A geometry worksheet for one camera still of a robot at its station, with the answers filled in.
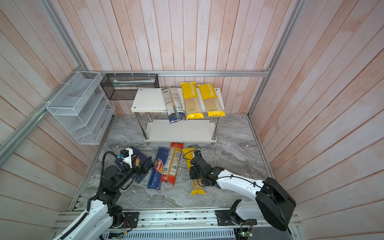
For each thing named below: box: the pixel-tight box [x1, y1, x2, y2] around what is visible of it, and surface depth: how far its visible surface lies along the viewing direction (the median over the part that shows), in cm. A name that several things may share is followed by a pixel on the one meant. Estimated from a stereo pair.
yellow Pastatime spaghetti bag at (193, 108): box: [180, 81, 205, 120], surface depth 78 cm
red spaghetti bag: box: [161, 142, 184, 186], surface depth 92 cm
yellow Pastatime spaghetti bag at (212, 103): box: [198, 83, 226, 118], surface depth 78 cm
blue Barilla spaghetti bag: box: [147, 147, 170, 190], surface depth 89 cm
